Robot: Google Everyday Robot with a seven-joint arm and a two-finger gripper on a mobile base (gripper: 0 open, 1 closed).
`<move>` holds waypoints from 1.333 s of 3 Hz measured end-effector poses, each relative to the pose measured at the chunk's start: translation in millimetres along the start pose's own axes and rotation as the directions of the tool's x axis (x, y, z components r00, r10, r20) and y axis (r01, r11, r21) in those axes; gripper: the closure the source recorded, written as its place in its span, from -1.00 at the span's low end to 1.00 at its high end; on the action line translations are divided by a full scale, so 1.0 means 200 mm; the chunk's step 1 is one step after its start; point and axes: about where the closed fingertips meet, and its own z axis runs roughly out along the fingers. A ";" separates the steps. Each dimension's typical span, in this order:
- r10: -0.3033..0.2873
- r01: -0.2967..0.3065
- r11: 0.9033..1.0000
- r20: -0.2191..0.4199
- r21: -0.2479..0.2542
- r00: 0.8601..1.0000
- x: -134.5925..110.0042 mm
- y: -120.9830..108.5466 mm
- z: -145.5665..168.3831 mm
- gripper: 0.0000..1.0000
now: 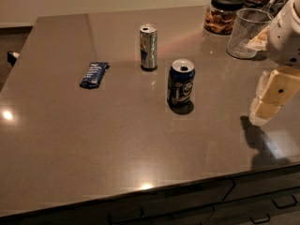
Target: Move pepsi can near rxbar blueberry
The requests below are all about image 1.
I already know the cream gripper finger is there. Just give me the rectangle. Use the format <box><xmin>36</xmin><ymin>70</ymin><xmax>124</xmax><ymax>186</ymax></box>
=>
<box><xmin>249</xmin><ymin>71</ymin><xmax>270</xmax><ymax>126</ymax></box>
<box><xmin>262</xmin><ymin>67</ymin><xmax>300</xmax><ymax>120</ymax></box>

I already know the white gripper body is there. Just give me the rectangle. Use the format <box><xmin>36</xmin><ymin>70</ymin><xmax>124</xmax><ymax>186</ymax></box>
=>
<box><xmin>266</xmin><ymin>0</ymin><xmax>300</xmax><ymax>67</ymax></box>

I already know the blue pepsi can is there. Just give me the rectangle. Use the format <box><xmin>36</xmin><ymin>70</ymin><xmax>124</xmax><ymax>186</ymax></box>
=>
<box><xmin>167</xmin><ymin>59</ymin><xmax>195</xmax><ymax>106</ymax></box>

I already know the silver red bull can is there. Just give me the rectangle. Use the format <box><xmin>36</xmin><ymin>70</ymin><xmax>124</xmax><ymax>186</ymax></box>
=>
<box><xmin>140</xmin><ymin>23</ymin><xmax>158</xmax><ymax>70</ymax></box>

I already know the blue rxbar blueberry wrapper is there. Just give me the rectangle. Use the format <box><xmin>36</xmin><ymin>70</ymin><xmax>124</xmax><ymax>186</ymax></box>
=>
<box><xmin>80</xmin><ymin>62</ymin><xmax>110</xmax><ymax>89</ymax></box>

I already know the clear plastic cup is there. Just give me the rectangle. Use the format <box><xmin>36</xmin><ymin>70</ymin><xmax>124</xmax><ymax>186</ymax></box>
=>
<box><xmin>226</xmin><ymin>8</ymin><xmax>273</xmax><ymax>59</ymax></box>

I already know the glass jar with black lid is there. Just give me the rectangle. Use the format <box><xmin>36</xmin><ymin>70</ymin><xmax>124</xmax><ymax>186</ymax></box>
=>
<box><xmin>203</xmin><ymin>0</ymin><xmax>245</xmax><ymax>35</ymax></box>

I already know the dark drawer front with handle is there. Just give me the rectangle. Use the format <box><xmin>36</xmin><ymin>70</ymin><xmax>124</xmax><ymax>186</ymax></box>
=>
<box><xmin>203</xmin><ymin>165</ymin><xmax>300</xmax><ymax>225</ymax></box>

